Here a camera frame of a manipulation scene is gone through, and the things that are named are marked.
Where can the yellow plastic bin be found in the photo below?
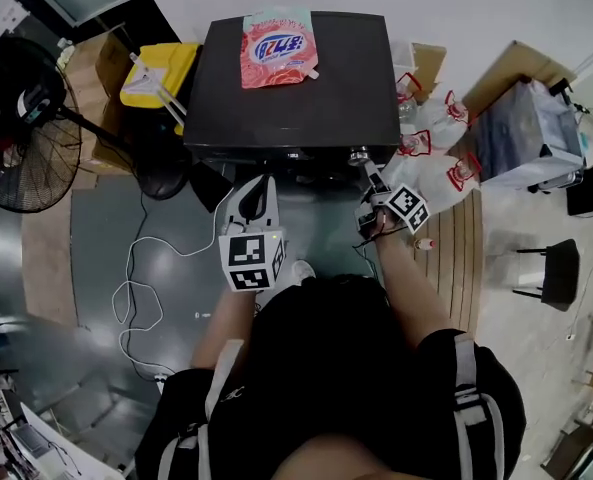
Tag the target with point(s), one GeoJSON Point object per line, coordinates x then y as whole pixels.
{"type": "Point", "coordinates": [176, 68]}

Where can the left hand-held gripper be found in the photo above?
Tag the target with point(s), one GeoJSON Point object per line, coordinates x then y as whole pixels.
{"type": "Point", "coordinates": [251, 260]}

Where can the person's black shirt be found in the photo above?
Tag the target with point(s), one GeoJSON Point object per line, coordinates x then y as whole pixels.
{"type": "Point", "coordinates": [336, 393]}

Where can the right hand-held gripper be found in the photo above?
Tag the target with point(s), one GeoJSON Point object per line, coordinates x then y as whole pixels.
{"type": "Point", "coordinates": [406, 205]}

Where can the large leaning cardboard panel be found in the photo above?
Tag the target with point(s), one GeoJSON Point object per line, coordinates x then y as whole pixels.
{"type": "Point", "coordinates": [511, 70]}

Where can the low cardboard box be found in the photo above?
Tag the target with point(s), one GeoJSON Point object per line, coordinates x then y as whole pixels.
{"type": "Point", "coordinates": [111, 138]}

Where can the person's white shoe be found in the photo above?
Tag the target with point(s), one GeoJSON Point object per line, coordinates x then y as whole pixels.
{"type": "Point", "coordinates": [303, 272]}

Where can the white table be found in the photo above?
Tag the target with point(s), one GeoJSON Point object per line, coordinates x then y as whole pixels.
{"type": "Point", "coordinates": [61, 443]}

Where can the white tied plastic bags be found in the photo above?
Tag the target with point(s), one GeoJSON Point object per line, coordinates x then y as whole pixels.
{"type": "Point", "coordinates": [436, 173]}

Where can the clear plastic container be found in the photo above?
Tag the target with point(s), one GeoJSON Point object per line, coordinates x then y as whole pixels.
{"type": "Point", "coordinates": [402, 55]}

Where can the small white fan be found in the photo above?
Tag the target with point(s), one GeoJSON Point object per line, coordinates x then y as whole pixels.
{"type": "Point", "coordinates": [592, 138]}

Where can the tall cardboard box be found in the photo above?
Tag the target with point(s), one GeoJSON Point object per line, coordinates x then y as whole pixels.
{"type": "Point", "coordinates": [93, 65]}

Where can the small drink bottle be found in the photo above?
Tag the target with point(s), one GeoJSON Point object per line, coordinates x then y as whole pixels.
{"type": "Point", "coordinates": [424, 243]}

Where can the pink detergent pouch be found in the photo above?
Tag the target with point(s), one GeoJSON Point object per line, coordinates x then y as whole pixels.
{"type": "Point", "coordinates": [278, 50]}

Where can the small leaning cardboard piece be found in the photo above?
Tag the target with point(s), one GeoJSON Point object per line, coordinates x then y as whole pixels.
{"type": "Point", "coordinates": [430, 65]}

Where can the person's right forearm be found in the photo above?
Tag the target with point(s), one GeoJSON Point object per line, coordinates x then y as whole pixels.
{"type": "Point", "coordinates": [411, 293]}

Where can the black floor mat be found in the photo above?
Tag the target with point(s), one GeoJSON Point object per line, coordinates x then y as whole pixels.
{"type": "Point", "coordinates": [208, 188]}

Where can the flat cardboard sheet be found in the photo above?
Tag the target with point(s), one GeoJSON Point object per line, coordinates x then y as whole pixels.
{"type": "Point", "coordinates": [48, 258]}

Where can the person's left forearm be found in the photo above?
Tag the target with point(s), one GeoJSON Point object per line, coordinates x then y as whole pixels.
{"type": "Point", "coordinates": [226, 328]}

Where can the black chair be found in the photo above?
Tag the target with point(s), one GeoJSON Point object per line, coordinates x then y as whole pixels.
{"type": "Point", "coordinates": [558, 273]}

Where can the black washing machine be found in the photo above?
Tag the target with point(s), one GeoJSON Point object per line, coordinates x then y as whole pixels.
{"type": "Point", "coordinates": [296, 113]}

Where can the grey plastic storage crate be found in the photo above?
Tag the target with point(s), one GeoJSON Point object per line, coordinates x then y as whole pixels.
{"type": "Point", "coordinates": [521, 138]}

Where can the black standing fan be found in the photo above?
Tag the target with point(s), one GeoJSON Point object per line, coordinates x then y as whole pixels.
{"type": "Point", "coordinates": [26, 133]}

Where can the white plastic rod tool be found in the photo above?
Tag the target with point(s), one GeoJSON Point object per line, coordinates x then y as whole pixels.
{"type": "Point", "coordinates": [161, 93]}

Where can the wooden plank pallet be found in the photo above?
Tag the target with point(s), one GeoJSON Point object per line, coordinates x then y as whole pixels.
{"type": "Point", "coordinates": [458, 268]}

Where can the white power strip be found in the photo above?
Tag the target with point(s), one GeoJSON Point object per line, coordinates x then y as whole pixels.
{"type": "Point", "coordinates": [161, 377]}

